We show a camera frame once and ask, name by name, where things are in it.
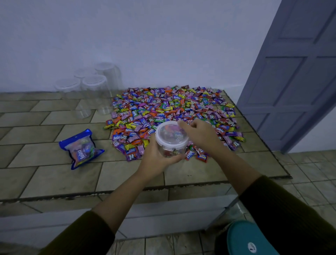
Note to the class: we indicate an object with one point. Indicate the person's right hand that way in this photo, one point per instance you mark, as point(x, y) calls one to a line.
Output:
point(204, 136)

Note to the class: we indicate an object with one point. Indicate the person's left hand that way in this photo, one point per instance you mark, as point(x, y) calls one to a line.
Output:
point(151, 163)

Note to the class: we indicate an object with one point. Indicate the person's left thumb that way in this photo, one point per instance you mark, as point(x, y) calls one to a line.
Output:
point(175, 159)

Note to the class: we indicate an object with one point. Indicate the person's right thumb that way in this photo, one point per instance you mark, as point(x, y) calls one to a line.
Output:
point(185, 127)

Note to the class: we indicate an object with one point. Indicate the clear plastic candy jar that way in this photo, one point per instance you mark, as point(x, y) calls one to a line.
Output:
point(170, 153)

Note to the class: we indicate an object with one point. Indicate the translucent white jar lid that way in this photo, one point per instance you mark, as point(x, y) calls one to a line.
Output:
point(164, 144)

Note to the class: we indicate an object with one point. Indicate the person's left forearm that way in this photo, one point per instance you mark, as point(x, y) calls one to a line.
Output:
point(115, 202)

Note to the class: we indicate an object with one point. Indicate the person's right forearm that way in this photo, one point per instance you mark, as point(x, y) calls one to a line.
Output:
point(262, 199)

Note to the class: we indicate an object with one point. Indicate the candies inside jar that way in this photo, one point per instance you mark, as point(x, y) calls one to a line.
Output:
point(172, 134)

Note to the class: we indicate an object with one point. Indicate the pile of colourful wrapped candies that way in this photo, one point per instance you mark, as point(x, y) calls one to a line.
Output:
point(162, 107)

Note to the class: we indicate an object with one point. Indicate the empty clear plastic jar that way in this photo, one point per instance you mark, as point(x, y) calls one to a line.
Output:
point(84, 72)
point(111, 76)
point(95, 92)
point(69, 90)

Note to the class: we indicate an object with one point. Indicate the blue candy bag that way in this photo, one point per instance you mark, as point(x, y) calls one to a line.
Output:
point(80, 149)

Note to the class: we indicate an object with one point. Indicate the teal plastic stool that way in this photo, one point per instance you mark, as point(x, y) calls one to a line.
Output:
point(245, 240)

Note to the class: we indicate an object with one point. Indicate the grey panelled door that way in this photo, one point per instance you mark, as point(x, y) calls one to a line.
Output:
point(291, 78)

